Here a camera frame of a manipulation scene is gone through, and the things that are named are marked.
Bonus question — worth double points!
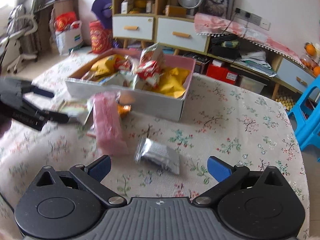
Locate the pale green cake packet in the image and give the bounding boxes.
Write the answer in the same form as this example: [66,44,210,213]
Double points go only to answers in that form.
[57,99,93,126]

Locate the silver foil snack packet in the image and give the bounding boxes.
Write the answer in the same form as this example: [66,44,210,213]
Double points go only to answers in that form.
[135,137,180,175]

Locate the red white candy packet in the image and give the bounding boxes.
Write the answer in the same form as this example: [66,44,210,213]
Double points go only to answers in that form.
[114,59,132,71]

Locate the pink snack packet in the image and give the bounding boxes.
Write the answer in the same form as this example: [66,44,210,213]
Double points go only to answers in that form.
[92,92,129,157]

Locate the floral tablecloth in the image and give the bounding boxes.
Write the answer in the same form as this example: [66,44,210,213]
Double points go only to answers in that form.
[0,47,311,240]

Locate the white office chair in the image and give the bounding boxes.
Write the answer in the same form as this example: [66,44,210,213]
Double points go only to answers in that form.
[1,0,39,74]

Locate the white shopping bag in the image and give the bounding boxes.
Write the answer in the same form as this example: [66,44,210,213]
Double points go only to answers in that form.
[55,21,84,55]

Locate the orange small snack packet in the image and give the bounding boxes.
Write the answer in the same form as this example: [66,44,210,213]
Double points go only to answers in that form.
[117,104,131,119]

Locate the yellow snack packet left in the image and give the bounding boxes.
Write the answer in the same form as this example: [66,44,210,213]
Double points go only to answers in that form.
[90,54,125,77]

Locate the yellow snack packet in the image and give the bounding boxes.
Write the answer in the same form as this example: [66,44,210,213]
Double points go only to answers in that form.
[90,54,125,77]
[153,67,190,99]

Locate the red cartoon bucket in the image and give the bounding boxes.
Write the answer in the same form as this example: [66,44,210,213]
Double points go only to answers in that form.
[89,20,113,54]

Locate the wooden desk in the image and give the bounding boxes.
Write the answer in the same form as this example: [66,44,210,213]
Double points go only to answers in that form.
[35,0,79,54]

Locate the blue plastic stool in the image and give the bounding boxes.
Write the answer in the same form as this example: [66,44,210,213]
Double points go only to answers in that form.
[288,76,320,151]

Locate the red storage box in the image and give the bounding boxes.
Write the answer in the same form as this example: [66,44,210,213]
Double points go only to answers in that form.
[206,64,238,85]

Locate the purple plush toy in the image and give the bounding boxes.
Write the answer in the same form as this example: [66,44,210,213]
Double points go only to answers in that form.
[91,0,112,29]

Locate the yellow snack packet right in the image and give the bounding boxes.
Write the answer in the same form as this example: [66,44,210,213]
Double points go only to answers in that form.
[153,67,190,99]

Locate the pink white cardboard box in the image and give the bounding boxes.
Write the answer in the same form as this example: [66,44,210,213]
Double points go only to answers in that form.
[65,49,195,121]

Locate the low wooden tv bench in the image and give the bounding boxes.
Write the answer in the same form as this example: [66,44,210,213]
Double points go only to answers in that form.
[205,33,316,100]

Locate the red white nut packet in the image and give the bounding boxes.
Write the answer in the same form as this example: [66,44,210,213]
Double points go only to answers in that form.
[135,43,165,88]

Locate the white wooden drawer cabinet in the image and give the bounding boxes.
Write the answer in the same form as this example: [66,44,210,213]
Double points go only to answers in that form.
[112,0,207,54]

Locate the oranges on bench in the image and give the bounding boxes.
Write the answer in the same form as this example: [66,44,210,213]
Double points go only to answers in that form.
[300,42,320,77]

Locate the pink floral cloth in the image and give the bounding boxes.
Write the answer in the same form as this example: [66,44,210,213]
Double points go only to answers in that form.
[194,13,299,61]

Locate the brown cardboard box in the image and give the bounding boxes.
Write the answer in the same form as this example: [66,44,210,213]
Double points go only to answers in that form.
[164,5,187,18]

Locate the wall power outlets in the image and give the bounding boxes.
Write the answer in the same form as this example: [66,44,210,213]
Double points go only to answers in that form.
[235,8,271,31]

